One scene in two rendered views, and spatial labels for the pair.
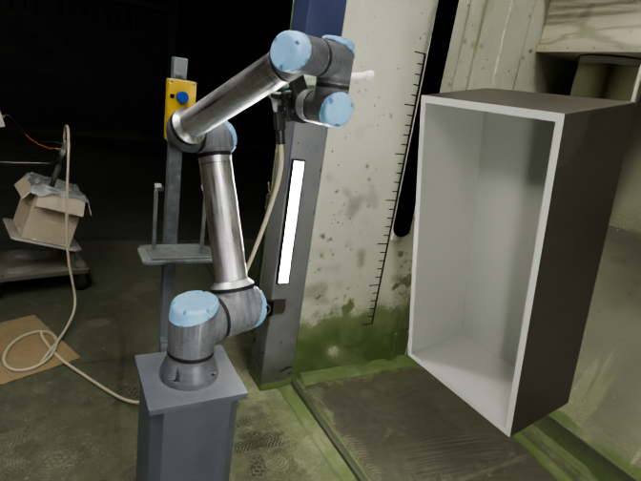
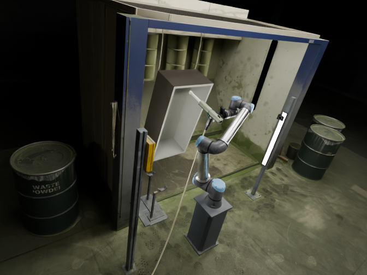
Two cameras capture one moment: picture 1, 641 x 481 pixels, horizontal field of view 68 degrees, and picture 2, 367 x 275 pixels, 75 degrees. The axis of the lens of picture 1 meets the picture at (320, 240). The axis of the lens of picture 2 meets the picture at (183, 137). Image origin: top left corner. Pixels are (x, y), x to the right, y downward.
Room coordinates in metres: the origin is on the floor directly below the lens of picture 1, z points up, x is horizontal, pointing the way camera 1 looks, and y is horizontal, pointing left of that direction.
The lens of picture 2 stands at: (2.15, 2.19, 2.47)
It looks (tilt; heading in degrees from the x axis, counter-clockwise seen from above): 30 degrees down; 260
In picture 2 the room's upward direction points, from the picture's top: 11 degrees clockwise
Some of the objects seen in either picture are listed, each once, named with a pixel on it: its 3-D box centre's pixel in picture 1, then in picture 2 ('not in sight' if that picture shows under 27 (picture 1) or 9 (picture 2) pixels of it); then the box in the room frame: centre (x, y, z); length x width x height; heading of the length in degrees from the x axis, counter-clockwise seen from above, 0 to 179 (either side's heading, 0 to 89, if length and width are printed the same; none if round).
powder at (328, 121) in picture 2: not in sight; (329, 121); (-1.34, -1.74, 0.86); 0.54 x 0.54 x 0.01
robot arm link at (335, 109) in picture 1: (328, 107); (231, 112); (1.32, 0.03, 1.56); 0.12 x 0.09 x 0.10; 34
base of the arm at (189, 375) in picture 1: (190, 360); (214, 198); (1.36, 0.36, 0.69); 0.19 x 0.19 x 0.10
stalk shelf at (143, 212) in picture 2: (176, 253); (148, 209); (2.06, 0.65, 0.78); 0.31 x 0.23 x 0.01; 120
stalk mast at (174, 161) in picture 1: (170, 236); (134, 212); (2.18, 0.72, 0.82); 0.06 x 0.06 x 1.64; 30
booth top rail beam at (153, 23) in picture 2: not in sight; (259, 35); (1.06, -0.50, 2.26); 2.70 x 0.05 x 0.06; 30
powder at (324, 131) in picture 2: not in sight; (326, 133); (-0.95, -1.22, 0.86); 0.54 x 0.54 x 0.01
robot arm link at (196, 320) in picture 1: (195, 323); (216, 188); (1.37, 0.36, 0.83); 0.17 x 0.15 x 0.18; 141
